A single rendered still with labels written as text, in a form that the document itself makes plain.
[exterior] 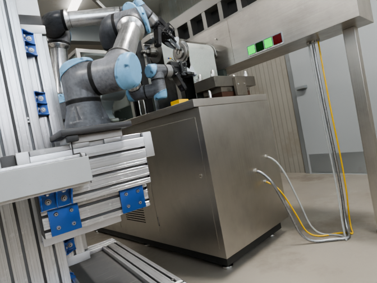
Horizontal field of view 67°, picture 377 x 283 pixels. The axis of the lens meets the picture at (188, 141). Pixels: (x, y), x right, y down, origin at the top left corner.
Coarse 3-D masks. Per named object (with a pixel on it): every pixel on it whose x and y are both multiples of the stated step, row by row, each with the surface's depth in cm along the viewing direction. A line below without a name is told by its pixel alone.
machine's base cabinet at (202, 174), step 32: (128, 128) 186; (160, 128) 161; (192, 128) 143; (224, 128) 149; (256, 128) 169; (160, 160) 166; (192, 160) 146; (224, 160) 147; (256, 160) 166; (160, 192) 171; (192, 192) 150; (224, 192) 144; (256, 192) 162; (128, 224) 205; (160, 224) 176; (192, 224) 154; (224, 224) 141; (256, 224) 159; (192, 256) 165; (224, 256) 141
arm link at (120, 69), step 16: (112, 16) 122; (128, 16) 116; (144, 16) 120; (128, 32) 109; (144, 32) 121; (112, 48) 97; (128, 48) 102; (96, 64) 91; (112, 64) 90; (128, 64) 90; (96, 80) 91; (112, 80) 91; (128, 80) 91
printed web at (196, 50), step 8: (168, 48) 195; (192, 48) 177; (200, 48) 182; (208, 48) 188; (168, 56) 195; (192, 56) 176; (200, 56) 181; (208, 56) 186; (168, 80) 212; (168, 88) 211; (168, 96) 210; (176, 96) 215; (160, 104) 204; (168, 104) 209
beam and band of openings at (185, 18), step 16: (208, 0) 198; (224, 0) 191; (240, 0) 180; (256, 0) 180; (192, 16) 211; (208, 16) 204; (224, 16) 192; (176, 32) 226; (192, 32) 214; (144, 48) 258
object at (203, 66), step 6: (192, 60) 176; (198, 60) 179; (204, 60) 183; (210, 60) 187; (198, 66) 179; (204, 66) 183; (210, 66) 187; (198, 72) 178; (204, 72) 182; (216, 72) 190; (204, 78) 181
